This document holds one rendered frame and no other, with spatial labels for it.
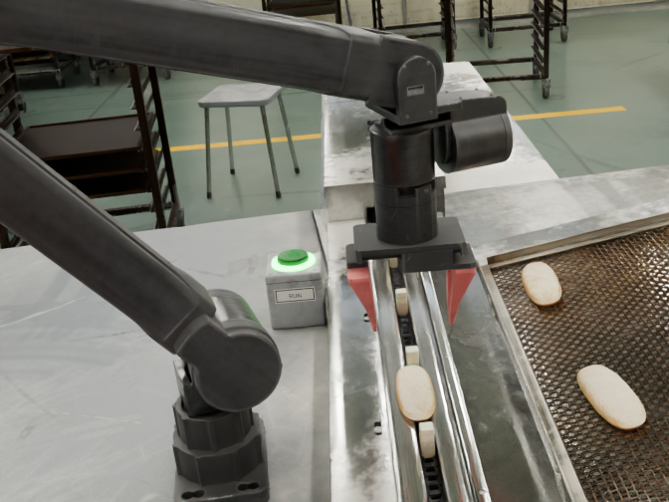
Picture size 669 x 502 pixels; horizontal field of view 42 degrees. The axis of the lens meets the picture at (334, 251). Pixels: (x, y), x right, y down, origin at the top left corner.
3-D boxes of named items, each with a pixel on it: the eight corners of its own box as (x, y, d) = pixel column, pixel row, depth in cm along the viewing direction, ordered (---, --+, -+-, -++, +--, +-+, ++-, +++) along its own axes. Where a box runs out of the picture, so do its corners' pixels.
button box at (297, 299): (276, 326, 117) (266, 251, 113) (334, 321, 117) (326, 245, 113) (273, 357, 110) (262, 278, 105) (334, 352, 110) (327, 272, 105)
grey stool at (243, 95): (301, 172, 428) (290, 81, 410) (280, 198, 396) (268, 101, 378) (231, 173, 437) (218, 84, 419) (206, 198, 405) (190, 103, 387)
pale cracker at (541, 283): (517, 269, 102) (515, 261, 101) (550, 262, 101) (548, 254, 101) (532, 310, 92) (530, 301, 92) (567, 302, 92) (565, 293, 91)
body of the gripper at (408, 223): (467, 260, 79) (465, 184, 76) (355, 270, 80) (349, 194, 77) (457, 233, 85) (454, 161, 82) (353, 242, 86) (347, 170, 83)
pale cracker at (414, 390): (392, 370, 92) (391, 361, 92) (427, 367, 92) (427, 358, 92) (400, 424, 83) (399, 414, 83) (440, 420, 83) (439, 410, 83)
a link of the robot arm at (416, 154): (358, 114, 79) (383, 127, 74) (427, 101, 81) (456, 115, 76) (364, 185, 82) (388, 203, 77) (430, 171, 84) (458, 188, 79)
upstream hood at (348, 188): (326, 64, 245) (323, 33, 241) (389, 58, 244) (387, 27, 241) (328, 232, 130) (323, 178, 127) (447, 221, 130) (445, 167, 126)
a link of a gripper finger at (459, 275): (478, 338, 83) (476, 247, 79) (403, 344, 83) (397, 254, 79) (468, 305, 89) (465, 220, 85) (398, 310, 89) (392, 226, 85)
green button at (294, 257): (279, 261, 111) (277, 249, 111) (310, 258, 111) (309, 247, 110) (277, 274, 108) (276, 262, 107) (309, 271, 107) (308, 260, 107)
